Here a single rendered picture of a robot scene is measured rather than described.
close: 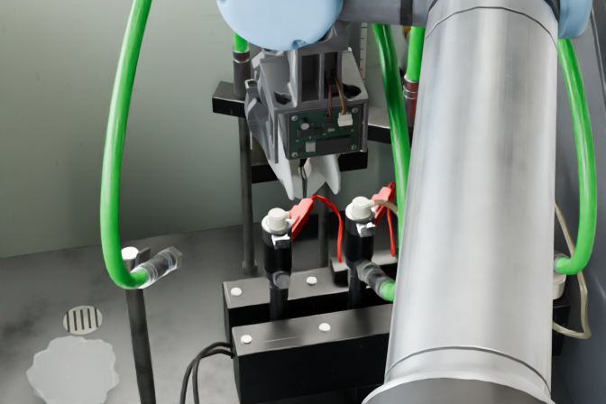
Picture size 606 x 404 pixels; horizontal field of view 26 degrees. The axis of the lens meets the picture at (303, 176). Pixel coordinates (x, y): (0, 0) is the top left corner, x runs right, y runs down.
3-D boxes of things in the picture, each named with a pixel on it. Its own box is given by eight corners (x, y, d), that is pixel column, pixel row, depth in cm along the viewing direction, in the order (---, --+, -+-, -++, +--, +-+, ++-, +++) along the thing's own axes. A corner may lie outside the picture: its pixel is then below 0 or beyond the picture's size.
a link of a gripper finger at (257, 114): (249, 162, 105) (245, 75, 99) (246, 150, 106) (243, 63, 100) (307, 154, 105) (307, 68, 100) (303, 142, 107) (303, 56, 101)
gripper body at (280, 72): (270, 171, 98) (267, 41, 89) (251, 99, 104) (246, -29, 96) (371, 158, 99) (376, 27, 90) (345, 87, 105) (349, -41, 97)
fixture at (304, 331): (242, 448, 137) (237, 354, 127) (227, 374, 144) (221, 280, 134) (553, 398, 142) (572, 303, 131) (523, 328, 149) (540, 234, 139)
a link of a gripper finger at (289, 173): (277, 241, 105) (275, 154, 99) (264, 191, 109) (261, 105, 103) (315, 235, 106) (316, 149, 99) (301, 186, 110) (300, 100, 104)
